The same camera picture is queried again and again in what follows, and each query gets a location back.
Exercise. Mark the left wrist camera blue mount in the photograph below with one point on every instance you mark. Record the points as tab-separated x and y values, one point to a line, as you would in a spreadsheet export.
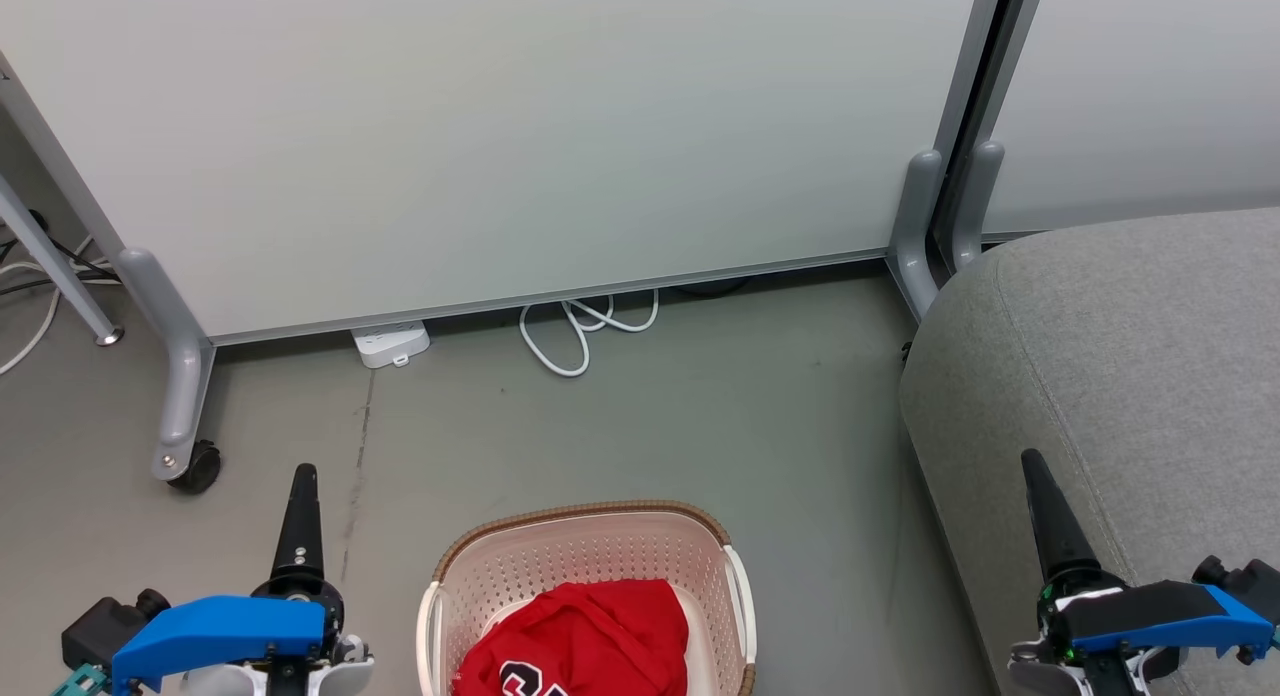
220	626

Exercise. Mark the grey partition leg with caster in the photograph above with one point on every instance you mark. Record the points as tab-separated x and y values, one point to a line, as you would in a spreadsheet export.
180	376

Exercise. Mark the small white partition panel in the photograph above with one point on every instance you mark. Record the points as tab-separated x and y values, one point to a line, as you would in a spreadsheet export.
1150	96

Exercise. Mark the grey metal table leg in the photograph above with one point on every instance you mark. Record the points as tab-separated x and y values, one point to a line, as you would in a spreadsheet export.
60	266

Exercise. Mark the red shirt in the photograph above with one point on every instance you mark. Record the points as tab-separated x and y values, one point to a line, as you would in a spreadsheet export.
590	636

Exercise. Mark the grey fabric sofa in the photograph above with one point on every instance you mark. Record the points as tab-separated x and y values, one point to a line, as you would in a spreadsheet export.
1150	376

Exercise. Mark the grey partition foot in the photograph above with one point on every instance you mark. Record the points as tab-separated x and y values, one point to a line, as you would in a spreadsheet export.
972	216
915	236

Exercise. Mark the white power strip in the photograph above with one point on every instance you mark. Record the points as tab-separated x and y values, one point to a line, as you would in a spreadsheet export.
390	344

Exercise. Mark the right wrist camera blue mount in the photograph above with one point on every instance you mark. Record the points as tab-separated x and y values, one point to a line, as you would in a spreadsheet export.
1180	616

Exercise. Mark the wrist camera blue mount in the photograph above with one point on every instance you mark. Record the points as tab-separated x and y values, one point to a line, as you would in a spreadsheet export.
220	626
1180	616

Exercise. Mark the large white partition panel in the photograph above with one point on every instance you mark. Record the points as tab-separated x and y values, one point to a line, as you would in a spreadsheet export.
500	126

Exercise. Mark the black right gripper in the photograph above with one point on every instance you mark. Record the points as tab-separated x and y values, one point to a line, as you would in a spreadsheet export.
1040	671

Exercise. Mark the cream perforated laundry basket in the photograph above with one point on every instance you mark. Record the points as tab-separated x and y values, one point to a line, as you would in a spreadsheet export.
600	556

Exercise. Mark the black caster wheel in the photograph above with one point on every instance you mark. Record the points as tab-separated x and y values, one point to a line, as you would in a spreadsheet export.
202	468

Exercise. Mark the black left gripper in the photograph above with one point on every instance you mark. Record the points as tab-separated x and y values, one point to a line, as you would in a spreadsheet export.
335	616

